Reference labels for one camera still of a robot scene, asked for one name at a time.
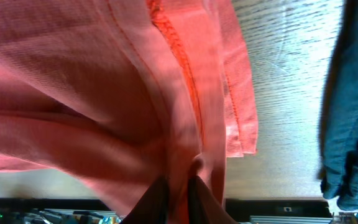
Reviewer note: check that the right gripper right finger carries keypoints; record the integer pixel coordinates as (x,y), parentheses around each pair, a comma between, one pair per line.
(203,208)

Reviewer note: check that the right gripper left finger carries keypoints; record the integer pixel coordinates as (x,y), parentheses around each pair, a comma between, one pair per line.
(152,208)

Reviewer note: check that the orange-red printed t-shirt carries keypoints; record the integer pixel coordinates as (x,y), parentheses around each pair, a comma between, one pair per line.
(120,93)

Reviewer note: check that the navy blue garment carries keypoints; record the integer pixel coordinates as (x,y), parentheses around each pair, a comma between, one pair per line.
(340,134)

